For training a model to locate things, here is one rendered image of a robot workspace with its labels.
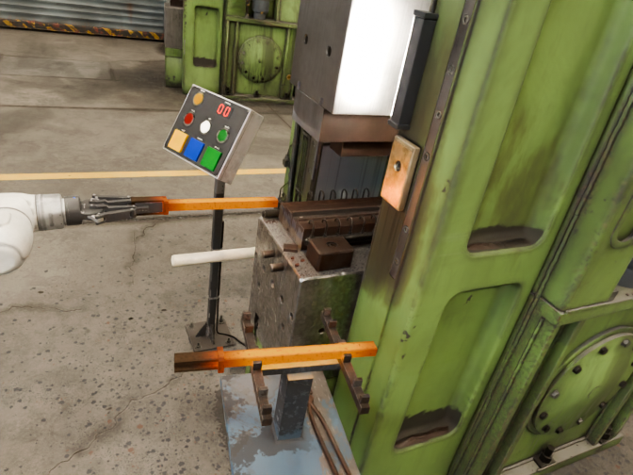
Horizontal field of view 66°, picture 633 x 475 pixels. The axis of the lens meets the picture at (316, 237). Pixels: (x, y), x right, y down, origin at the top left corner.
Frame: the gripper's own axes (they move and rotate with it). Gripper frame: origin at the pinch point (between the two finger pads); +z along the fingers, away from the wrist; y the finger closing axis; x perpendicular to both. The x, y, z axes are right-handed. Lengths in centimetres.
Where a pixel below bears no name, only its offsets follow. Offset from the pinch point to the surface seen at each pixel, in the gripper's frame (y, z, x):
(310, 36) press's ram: -7, 44, 45
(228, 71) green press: -468, 156, -74
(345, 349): 53, 36, -13
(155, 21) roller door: -793, 121, -75
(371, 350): 55, 42, -13
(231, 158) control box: -39, 34, -4
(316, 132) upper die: 5.8, 44.3, 22.5
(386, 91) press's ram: 13, 59, 36
